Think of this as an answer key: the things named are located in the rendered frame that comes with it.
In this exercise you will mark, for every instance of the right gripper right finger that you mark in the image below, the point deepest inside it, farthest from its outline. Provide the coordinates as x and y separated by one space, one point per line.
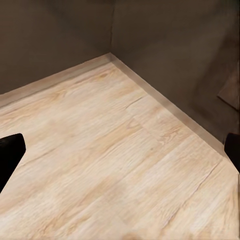
232 149

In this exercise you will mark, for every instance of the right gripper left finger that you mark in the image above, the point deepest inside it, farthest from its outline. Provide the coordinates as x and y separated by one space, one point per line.
12 150

